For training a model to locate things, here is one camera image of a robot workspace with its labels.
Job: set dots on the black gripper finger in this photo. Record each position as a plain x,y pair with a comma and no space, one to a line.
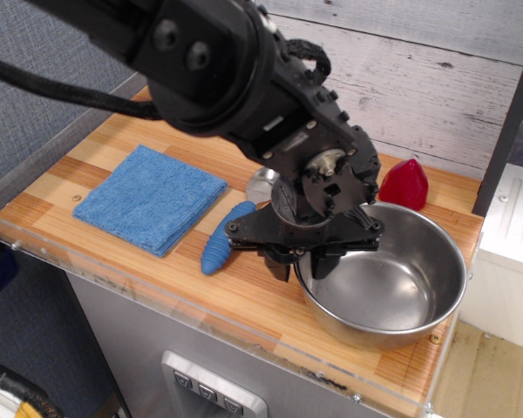
324,259
278,261

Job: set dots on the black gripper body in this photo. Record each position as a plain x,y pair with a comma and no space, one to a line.
276,224

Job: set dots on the stainless steel pot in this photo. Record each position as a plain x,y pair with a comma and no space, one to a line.
394,296

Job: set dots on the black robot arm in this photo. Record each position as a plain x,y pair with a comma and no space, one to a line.
221,68

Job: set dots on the red cone shaped object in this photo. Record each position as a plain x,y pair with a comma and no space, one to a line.
406,184

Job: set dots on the clear acrylic table guard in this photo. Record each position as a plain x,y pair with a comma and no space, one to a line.
240,324

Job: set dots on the blue folded cloth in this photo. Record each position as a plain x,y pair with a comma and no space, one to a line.
150,200

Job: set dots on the silver button control panel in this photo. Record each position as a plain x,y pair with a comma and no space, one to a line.
203,393

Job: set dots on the white cabinet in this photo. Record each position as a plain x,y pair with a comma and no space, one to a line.
493,300

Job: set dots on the yellow object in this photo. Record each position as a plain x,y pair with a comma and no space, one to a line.
25,410

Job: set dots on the blue handled metal spoon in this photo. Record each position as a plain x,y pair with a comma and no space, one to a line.
217,249

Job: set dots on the dark grey right post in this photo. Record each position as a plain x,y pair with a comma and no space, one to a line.
501,152

